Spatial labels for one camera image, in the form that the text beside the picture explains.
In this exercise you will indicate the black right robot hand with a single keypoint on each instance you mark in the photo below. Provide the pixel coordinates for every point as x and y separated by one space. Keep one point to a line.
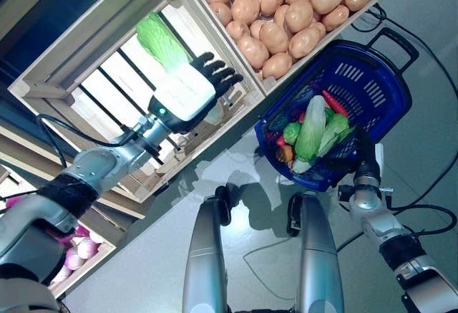
368 164

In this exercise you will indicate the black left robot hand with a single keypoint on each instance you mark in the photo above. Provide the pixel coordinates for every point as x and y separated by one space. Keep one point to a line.
186 94

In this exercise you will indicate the napa cabbage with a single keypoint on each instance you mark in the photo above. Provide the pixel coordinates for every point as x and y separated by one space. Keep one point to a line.
338 123
161 37
309 130

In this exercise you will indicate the blue plastic shopping basket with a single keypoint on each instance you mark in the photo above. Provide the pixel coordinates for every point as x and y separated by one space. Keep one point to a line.
395 87

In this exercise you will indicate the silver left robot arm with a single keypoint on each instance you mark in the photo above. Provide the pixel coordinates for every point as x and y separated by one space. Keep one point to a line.
96 166

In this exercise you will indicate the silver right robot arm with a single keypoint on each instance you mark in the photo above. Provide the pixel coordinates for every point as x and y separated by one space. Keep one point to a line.
383 227

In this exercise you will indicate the single red carrot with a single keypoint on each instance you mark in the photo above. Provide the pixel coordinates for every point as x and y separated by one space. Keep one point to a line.
334 103

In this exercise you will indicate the wooden crate with potatoes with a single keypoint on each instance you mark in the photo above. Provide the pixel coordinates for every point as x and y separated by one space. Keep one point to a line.
266 85

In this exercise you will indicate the round green vegetable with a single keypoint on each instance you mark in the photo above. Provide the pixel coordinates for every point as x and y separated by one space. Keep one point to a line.
291 132

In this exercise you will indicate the orange fruit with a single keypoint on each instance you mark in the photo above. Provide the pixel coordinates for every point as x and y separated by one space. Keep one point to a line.
284 153

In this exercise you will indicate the wooden crate with white slats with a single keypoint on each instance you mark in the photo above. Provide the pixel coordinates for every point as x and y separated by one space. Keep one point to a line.
93 87

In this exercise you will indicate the silver right robot leg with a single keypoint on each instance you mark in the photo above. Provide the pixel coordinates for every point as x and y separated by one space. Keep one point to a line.
318 255

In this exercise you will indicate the silver robot leg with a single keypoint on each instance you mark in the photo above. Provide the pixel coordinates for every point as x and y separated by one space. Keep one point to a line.
318 255
204 263

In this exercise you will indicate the pile of brown potatoes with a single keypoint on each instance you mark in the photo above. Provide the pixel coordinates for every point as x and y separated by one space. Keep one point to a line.
275 37

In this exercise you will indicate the silver left robot leg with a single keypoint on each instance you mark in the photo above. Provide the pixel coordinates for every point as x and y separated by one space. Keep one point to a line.
204 263

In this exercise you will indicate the pile of purple turnips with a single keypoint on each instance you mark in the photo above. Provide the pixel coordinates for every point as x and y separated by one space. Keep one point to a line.
96 259

